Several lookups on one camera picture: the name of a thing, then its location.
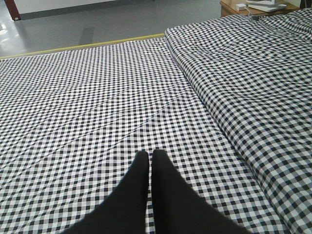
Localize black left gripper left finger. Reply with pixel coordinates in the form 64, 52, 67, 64
64, 151, 149, 234

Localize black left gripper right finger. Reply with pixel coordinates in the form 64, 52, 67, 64
152, 150, 248, 234

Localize white charger adapter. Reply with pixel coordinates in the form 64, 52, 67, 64
235, 3, 246, 11

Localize checkered bed sheet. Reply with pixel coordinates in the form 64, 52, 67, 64
0, 38, 289, 234

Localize wooden nightstand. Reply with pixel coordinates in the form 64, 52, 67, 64
220, 0, 300, 17

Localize checkered folded duvet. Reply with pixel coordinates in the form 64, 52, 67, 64
165, 8, 312, 234

